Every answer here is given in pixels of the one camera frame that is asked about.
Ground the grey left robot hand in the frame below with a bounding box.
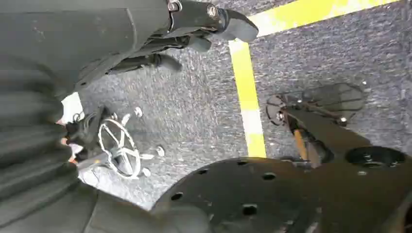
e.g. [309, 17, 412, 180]
[0, 0, 259, 233]

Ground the ribbed grey left arm sleeve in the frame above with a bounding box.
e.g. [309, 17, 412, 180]
[0, 55, 80, 228]

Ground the chrome swivel stool base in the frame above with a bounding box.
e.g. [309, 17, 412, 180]
[77, 106, 166, 181]

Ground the yellow floor tape strip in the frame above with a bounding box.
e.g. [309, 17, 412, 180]
[248, 0, 400, 38]

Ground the black robot leg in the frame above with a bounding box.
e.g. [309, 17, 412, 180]
[151, 92, 412, 233]

